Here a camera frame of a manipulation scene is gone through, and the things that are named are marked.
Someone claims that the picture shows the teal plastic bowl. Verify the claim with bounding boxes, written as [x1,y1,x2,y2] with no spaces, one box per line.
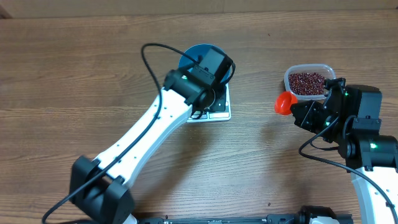
[178,44,236,84]

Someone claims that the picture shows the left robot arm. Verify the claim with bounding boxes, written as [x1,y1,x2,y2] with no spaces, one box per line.
[68,44,236,224]

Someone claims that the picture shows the clear plastic food container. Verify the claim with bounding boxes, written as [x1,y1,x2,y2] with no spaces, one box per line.
[284,63,336,100]

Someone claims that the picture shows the red adzuki beans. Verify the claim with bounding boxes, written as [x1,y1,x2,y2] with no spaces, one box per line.
[288,72,326,96]

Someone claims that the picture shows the orange scoop with blue handle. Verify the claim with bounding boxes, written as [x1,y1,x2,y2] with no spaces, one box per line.
[274,91,298,116]

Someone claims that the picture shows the white digital kitchen scale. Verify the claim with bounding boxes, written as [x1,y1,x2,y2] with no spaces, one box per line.
[187,84,231,123]

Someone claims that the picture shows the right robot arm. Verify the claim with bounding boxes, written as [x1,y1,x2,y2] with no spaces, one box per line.
[290,78,397,223]

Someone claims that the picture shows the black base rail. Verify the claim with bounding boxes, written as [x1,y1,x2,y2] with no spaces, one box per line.
[137,205,354,224]

